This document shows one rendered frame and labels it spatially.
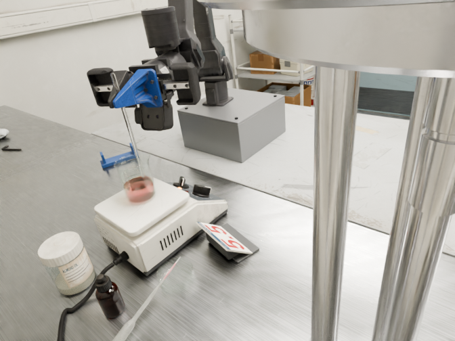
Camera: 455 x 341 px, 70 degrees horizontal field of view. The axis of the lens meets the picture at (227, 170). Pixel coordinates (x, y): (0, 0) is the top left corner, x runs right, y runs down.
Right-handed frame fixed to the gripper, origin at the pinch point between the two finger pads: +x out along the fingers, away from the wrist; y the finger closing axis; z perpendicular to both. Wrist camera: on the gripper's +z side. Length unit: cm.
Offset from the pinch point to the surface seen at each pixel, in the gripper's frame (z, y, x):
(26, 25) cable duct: -6, 110, -91
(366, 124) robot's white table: 26, -38, -50
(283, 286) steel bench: 25.6, -23.4, 8.7
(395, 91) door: 95, -80, -281
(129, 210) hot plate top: 16.7, 1.2, 5.8
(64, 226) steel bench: 25.5, 21.2, 2.6
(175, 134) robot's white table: 26, 17, -42
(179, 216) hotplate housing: 19.0, -5.9, 3.3
